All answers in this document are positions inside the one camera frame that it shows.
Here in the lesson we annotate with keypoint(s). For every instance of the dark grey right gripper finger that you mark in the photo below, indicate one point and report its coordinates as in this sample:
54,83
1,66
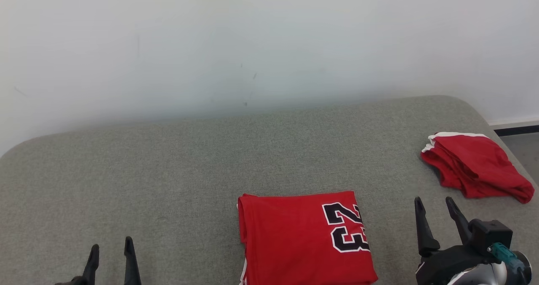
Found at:
460,222
425,234

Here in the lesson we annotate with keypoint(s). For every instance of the grey fabric cloth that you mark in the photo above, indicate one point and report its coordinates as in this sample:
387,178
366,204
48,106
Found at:
168,184

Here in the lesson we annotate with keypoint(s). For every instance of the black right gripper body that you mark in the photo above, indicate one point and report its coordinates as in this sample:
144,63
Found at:
442,264

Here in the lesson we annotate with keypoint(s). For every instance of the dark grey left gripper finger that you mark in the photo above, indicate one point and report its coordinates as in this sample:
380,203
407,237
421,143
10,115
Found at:
92,266
131,264

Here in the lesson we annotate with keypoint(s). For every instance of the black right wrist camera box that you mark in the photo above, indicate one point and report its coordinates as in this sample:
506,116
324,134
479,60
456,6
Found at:
488,234

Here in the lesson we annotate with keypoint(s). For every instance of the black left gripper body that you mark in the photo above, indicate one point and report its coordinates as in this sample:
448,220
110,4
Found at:
73,282

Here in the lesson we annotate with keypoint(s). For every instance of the white wall baseboard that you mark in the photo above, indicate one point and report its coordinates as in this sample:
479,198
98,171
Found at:
516,127

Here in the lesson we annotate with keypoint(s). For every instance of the red jersey with white sleeves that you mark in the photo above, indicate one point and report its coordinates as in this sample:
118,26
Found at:
290,243

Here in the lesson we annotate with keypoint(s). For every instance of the red shorts with white stripe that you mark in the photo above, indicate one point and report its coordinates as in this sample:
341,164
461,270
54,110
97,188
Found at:
476,163

